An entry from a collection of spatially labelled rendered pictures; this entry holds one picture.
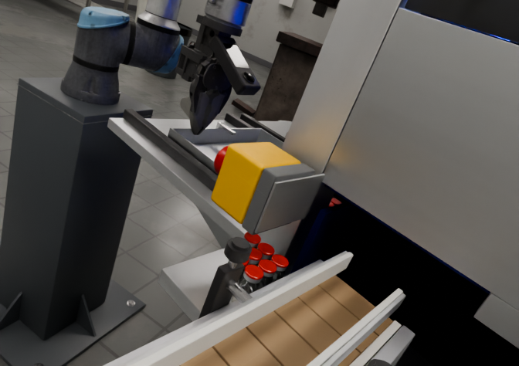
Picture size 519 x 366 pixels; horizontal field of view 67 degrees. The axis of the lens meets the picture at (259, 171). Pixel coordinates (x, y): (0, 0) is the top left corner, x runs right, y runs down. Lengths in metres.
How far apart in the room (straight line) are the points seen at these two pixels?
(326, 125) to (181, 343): 0.28
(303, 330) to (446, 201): 0.18
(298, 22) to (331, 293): 8.14
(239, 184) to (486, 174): 0.23
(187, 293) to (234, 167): 0.14
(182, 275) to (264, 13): 8.45
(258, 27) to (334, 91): 8.40
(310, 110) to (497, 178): 0.20
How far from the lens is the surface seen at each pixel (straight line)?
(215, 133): 0.82
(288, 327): 0.37
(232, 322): 0.30
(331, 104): 0.45
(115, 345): 1.54
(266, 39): 8.73
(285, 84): 4.20
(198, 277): 0.46
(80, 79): 1.14
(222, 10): 0.71
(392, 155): 0.42
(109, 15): 1.11
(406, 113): 0.41
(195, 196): 0.63
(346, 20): 0.45
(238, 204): 0.41
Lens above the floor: 1.17
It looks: 22 degrees down
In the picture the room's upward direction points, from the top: 21 degrees clockwise
